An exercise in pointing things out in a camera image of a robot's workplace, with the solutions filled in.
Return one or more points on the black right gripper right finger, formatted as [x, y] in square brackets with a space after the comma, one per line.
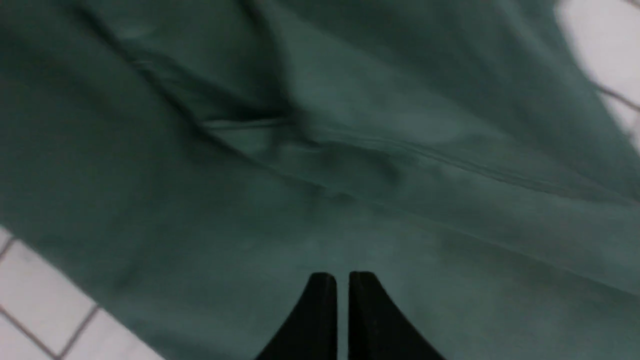
[378, 330]

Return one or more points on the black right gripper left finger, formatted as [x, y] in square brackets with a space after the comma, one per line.
[310, 331]

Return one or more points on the green long-sleeved shirt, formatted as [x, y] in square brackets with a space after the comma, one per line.
[190, 163]

